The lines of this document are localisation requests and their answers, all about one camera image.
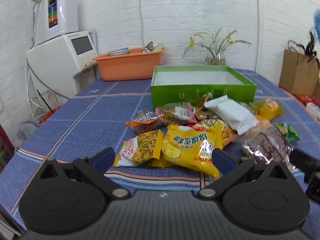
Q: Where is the orange edged clear snack bag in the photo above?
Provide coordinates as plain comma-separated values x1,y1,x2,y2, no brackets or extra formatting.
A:
125,109,166,134

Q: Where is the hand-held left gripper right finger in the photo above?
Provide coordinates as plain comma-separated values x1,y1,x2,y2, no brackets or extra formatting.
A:
196,148,291,202

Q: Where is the grey cloth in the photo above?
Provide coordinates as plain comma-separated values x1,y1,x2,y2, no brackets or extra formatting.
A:
17,122,38,146

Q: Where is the orange plastic basin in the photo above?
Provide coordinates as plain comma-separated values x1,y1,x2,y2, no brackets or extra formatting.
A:
93,47,167,82

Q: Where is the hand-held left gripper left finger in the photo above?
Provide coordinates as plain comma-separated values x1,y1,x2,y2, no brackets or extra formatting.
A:
37,147,132,201

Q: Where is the orange cracker packet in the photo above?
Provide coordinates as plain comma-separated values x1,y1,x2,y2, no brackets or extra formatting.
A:
192,118,238,148

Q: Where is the blue plaid tablecloth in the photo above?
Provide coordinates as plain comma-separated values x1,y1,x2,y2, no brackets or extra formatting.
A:
0,68,320,240

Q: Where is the green snack packet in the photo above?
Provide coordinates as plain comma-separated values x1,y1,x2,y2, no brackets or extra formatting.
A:
274,122,301,143

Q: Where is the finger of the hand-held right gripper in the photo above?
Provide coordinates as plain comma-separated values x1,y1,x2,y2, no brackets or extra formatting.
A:
289,149,320,175
304,171,320,201

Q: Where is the white wall conduit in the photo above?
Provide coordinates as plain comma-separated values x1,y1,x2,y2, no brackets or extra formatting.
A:
254,0,259,71
139,0,145,48

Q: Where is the blue white round object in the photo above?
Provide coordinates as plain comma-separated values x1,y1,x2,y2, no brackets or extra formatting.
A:
309,12,320,55

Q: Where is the dark purple cake packet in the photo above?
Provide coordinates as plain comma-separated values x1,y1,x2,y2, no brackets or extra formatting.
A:
241,119,293,166

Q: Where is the red plastic basin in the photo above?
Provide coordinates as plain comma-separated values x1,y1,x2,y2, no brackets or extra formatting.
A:
41,106,62,123

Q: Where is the pink edged clear nut packet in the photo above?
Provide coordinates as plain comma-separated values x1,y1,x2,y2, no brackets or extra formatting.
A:
155,101,198,126

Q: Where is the green cardboard box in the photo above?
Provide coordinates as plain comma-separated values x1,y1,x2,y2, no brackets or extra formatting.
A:
151,65,257,109

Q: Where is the yellow stick snack bag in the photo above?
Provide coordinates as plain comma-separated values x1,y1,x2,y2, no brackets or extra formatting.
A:
113,129,164,168

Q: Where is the small yellow snack packet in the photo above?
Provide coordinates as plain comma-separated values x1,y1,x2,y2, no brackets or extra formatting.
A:
249,99,285,121

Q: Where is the white appliance with screen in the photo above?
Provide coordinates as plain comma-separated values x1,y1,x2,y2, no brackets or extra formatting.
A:
26,30,99,98

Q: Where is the brown clear snack packet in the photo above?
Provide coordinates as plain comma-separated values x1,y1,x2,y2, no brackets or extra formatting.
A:
196,92,213,111

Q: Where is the brown paper bag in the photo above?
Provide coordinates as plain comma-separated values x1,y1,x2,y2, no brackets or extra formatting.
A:
279,39,320,97

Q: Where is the white snack packet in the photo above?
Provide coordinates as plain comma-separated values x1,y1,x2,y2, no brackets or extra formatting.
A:
204,95,259,135

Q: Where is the large yellow chip bag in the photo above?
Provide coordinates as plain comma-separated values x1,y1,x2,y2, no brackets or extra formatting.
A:
161,122,223,179

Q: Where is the white flat box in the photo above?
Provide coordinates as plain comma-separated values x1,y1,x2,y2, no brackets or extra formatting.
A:
305,102,320,121

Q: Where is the glass vase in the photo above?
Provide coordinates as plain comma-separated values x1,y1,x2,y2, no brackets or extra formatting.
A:
204,48,227,66

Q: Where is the white water purifier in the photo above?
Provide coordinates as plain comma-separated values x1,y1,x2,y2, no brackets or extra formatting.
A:
34,0,79,46

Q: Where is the orchid plant with yellow flowers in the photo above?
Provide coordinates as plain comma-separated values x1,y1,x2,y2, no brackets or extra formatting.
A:
182,28,252,60

